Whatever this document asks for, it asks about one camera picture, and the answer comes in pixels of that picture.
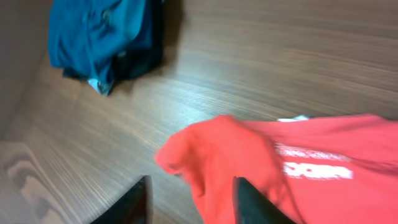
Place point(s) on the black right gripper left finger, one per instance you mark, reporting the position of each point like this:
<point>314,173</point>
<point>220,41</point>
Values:
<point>131,208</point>

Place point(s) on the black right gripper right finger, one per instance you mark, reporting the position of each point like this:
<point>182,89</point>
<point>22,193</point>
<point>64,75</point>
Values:
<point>251,207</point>

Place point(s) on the red t-shirt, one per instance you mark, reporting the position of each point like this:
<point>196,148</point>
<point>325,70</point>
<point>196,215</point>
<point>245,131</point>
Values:
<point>320,170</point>

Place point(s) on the white t-shirt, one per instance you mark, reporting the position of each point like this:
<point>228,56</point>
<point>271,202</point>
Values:
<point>301,117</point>

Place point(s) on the grey folded garment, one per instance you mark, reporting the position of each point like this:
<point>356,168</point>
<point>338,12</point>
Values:
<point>100,87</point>

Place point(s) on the black folded garment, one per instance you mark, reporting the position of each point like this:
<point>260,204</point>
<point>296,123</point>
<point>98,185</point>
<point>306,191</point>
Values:
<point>135,61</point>

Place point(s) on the blue folded shirt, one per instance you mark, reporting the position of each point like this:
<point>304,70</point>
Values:
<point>85,35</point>

